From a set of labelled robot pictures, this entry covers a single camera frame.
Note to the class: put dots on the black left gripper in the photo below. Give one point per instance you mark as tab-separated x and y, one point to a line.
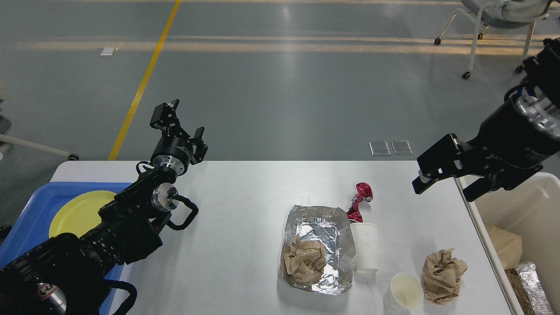
176	150

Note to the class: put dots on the white paper cup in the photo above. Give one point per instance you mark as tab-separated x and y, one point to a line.
404	293

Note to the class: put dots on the floor outlet plate right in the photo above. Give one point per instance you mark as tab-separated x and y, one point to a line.
402	147

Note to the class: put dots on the blue plastic tray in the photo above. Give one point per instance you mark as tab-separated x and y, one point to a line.
39	210

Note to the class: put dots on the yellow plate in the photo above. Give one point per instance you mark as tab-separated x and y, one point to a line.
80	215

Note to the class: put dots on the white plastic bin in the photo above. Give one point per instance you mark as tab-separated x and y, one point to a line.
532	211

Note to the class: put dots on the aluminium foil tray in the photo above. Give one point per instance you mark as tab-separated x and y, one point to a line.
330	226

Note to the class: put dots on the red snack wrapper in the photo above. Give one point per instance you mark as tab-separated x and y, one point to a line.
364	194

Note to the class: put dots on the foil item in bin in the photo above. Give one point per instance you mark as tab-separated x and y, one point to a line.
528	289

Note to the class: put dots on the grey office chair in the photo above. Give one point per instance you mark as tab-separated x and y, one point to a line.
506	14

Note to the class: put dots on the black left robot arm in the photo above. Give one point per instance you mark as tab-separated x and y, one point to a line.
157	204

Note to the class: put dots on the floor outlet plate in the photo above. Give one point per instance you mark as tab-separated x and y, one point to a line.
402	147
379	148
107	51

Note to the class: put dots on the crumpled brown paper ball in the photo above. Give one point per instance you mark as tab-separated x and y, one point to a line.
305	261

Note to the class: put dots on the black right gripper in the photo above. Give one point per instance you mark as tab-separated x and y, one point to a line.
510	147

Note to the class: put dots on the floor outlet plate left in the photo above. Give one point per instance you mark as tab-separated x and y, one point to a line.
107	51

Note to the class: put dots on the brown paper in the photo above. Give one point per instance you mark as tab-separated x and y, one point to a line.
442	275

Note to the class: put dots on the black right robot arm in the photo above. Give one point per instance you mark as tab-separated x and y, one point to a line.
542	76

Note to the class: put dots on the brown paper bag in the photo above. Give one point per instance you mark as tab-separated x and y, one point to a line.
508	246

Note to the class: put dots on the white chair base left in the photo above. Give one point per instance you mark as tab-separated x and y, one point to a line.
7	141

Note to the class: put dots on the clear plastic cup lying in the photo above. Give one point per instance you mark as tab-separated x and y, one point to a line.
366	239

